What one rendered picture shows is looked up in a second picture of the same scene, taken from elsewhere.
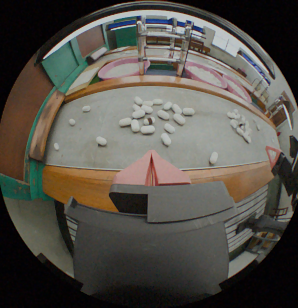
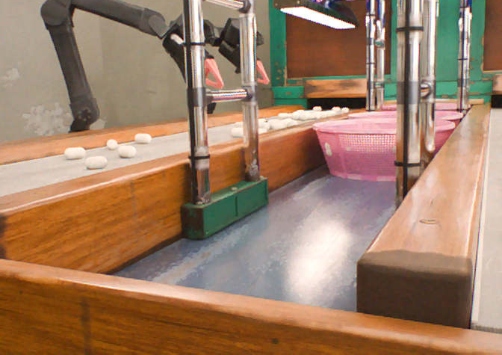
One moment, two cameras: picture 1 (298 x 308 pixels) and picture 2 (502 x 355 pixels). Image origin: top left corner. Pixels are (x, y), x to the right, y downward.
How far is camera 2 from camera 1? 178 cm
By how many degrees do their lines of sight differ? 88
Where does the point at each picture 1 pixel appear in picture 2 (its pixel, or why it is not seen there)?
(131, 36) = not seen: outside the picture
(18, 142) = (315, 63)
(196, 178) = not seen: hidden behind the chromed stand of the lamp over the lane
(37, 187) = (284, 98)
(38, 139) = (320, 87)
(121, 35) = not seen: outside the picture
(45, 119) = (340, 87)
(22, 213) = (261, 94)
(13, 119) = (329, 43)
